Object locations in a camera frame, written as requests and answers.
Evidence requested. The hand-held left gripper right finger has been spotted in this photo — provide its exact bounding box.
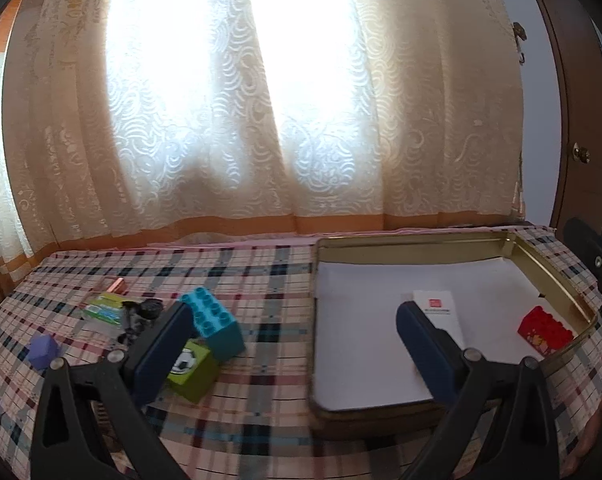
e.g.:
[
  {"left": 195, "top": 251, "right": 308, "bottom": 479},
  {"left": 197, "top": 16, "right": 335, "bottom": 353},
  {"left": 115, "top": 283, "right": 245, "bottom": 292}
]
[{"left": 396, "top": 301, "right": 567, "bottom": 480}]

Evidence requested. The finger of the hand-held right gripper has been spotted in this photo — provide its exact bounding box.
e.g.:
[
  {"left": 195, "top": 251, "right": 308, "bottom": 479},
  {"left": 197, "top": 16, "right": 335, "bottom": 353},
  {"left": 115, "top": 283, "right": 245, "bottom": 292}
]
[{"left": 564, "top": 217, "right": 602, "bottom": 331}]

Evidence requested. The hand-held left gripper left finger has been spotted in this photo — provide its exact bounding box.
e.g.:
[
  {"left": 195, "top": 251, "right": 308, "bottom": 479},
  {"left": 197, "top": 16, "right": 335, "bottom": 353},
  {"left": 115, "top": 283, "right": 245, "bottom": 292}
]
[{"left": 31, "top": 302, "right": 194, "bottom": 480}]

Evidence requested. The small cardboard box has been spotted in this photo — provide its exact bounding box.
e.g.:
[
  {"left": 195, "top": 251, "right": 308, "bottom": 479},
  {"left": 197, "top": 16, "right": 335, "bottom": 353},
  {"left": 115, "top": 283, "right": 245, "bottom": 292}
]
[{"left": 412, "top": 290, "right": 464, "bottom": 351}]

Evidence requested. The black object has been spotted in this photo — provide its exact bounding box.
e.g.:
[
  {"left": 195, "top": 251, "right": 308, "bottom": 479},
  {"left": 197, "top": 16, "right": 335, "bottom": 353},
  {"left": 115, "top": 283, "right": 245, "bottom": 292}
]
[{"left": 116, "top": 299, "right": 164, "bottom": 348}]

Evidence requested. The green cube block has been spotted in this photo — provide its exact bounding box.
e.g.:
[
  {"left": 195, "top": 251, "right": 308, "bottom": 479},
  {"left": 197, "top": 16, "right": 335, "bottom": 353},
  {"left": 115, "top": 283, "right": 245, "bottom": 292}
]
[{"left": 166, "top": 339, "right": 219, "bottom": 403}]

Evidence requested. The blue building block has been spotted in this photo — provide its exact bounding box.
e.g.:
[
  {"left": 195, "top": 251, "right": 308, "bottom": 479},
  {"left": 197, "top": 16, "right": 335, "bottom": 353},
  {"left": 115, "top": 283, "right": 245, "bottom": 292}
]
[{"left": 180, "top": 287, "right": 246, "bottom": 361}]

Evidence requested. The green packet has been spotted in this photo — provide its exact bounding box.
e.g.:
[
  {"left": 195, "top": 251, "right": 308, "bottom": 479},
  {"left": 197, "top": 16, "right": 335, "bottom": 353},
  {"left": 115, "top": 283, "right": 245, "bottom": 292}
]
[{"left": 81, "top": 294, "right": 134, "bottom": 336}]

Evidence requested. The gold metal tin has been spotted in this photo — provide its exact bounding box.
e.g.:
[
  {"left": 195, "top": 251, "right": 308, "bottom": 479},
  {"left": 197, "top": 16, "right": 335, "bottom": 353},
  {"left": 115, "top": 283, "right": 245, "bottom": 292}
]
[{"left": 308, "top": 230, "right": 602, "bottom": 441}]

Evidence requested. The purple cube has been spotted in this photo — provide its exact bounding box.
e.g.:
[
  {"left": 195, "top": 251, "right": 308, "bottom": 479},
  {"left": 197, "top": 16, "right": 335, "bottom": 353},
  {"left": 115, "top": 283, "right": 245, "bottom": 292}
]
[{"left": 28, "top": 335, "right": 62, "bottom": 371}]

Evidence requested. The white paper liner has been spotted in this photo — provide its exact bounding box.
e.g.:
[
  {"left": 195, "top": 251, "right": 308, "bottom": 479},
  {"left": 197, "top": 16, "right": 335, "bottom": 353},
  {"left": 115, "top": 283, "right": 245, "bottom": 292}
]
[{"left": 313, "top": 255, "right": 579, "bottom": 408}]

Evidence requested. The red building block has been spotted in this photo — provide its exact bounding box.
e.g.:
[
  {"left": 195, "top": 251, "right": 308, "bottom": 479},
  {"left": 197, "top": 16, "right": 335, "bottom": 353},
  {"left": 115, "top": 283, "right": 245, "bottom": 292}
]
[{"left": 517, "top": 305, "right": 577, "bottom": 358}]

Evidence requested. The pink sheet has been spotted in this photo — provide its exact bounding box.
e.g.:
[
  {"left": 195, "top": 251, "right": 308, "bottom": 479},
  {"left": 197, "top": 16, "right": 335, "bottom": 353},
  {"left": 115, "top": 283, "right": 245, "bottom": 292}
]
[{"left": 146, "top": 227, "right": 532, "bottom": 251}]

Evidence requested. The plaid cloth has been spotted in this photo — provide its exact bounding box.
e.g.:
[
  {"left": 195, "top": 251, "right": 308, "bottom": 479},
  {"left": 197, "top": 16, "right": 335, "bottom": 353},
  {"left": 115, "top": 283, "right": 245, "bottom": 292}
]
[{"left": 0, "top": 225, "right": 602, "bottom": 480}]

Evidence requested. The brown wooden door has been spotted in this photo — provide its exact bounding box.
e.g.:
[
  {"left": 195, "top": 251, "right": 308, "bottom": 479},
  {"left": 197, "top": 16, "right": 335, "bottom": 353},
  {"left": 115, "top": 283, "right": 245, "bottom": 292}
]
[{"left": 518, "top": 0, "right": 602, "bottom": 241}]

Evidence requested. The cream patterned lace curtain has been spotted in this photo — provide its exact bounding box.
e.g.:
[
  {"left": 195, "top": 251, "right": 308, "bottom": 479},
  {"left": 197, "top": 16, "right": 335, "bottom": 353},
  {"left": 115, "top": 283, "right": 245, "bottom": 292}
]
[{"left": 1, "top": 0, "right": 527, "bottom": 261}]

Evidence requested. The metal wall hook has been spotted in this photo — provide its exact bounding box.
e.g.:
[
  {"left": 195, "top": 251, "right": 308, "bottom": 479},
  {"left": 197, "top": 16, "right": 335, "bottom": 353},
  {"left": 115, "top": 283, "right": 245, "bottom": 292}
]
[{"left": 512, "top": 22, "right": 528, "bottom": 66}]

